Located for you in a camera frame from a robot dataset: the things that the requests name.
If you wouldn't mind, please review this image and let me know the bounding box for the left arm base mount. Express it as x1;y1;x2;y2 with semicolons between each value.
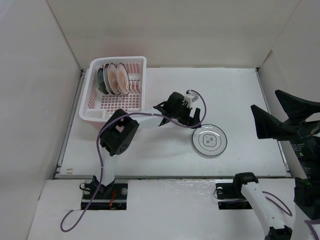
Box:
79;182;128;211

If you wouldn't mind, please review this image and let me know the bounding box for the white grey pattern plate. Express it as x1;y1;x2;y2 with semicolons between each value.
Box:
192;124;228;157

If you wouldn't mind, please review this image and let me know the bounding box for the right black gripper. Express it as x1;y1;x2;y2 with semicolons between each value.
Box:
252;87;320;179

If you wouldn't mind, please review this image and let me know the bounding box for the pink white dish rack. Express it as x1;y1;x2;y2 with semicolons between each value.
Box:
79;56;147;129

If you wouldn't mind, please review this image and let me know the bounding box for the blue patterned small plate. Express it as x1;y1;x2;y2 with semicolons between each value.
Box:
97;68;108;94

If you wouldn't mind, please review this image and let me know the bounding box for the orange sunburst plate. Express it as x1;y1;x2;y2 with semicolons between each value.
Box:
117;63;129;95
107;63;121;95

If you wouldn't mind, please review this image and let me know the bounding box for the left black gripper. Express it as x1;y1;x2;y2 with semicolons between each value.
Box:
171;101;201;129

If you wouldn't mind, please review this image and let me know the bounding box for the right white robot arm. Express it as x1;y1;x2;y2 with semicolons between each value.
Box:
231;89;320;240

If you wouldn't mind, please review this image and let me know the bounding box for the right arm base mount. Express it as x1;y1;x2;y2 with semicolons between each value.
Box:
213;182;252;210

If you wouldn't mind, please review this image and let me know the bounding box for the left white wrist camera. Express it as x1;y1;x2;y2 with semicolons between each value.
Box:
184;89;199;109

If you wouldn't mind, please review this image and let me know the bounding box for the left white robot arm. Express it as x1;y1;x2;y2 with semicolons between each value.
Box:
90;90;204;199

